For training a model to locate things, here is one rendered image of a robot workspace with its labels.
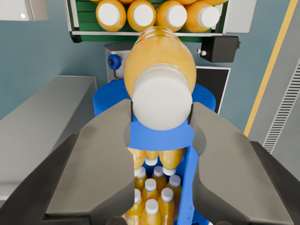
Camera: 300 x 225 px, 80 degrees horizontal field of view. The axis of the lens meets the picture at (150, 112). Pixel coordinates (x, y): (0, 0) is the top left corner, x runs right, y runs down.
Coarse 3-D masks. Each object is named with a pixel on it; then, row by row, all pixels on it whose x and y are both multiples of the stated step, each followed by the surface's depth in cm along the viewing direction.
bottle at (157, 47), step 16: (144, 32) 24; (160, 32) 18; (144, 48) 14; (160, 48) 14; (176, 48) 14; (128, 64) 15; (144, 64) 13; (160, 64) 12; (176, 64) 13; (192, 64) 14; (128, 80) 14; (192, 80) 14
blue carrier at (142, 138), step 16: (96, 96) 40; (112, 96) 40; (128, 96) 40; (192, 96) 41; (208, 96) 41; (96, 112) 37; (144, 128) 31; (176, 128) 32; (144, 144) 33; (160, 144) 33; (176, 144) 34; (192, 160) 38; (192, 176) 41; (192, 208) 49; (176, 224) 78
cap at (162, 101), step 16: (144, 80) 11; (160, 80) 11; (176, 80) 11; (144, 96) 11; (160, 96) 11; (176, 96) 11; (144, 112) 12; (160, 112) 12; (176, 112) 12; (160, 128) 12
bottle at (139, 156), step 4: (128, 148) 46; (132, 152) 46; (136, 152) 46; (140, 152) 47; (144, 152) 48; (136, 156) 47; (140, 156) 47; (144, 156) 49; (136, 160) 47; (140, 160) 48; (144, 160) 50; (136, 164) 48; (140, 164) 49; (136, 168) 50
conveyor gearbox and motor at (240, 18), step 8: (232, 0) 57; (240, 0) 57; (248, 0) 57; (256, 0) 58; (232, 8) 58; (240, 8) 58; (248, 8) 59; (232, 16) 59; (240, 16) 59; (248, 16) 60; (232, 24) 60; (240, 24) 60; (248, 24) 61; (232, 32) 61; (240, 32) 62; (248, 32) 62
